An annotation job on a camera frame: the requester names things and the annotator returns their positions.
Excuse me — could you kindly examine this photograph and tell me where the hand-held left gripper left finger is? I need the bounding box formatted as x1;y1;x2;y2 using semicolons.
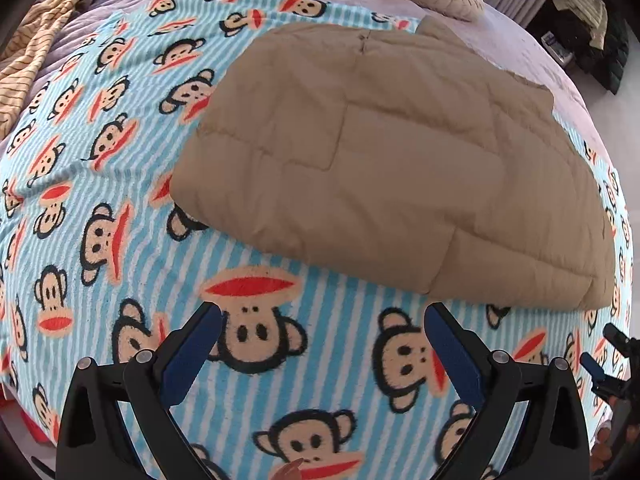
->
56;301;223;480

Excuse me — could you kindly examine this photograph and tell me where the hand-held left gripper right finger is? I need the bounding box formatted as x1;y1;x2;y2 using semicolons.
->
424;301;592;480

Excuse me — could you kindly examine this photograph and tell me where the monkey print striped blanket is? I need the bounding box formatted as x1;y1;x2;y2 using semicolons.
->
0;0;633;480

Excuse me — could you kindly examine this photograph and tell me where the tan puffer jacket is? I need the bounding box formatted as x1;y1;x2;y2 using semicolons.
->
169;16;617;311

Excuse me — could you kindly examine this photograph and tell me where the cream hanging jacket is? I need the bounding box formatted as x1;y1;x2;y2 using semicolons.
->
557;0;608;51

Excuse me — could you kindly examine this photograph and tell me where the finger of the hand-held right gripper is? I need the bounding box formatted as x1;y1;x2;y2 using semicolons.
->
580;354;621;396
602;324;640;361

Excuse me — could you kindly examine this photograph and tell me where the yellow striped cloth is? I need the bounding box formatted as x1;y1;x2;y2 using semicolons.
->
0;0;118;138

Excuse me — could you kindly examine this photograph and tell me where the lilac bedspread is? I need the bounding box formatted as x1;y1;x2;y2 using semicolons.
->
45;0;591;121

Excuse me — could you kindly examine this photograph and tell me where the black hanging puffer coat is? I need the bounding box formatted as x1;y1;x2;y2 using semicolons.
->
585;15;632;96

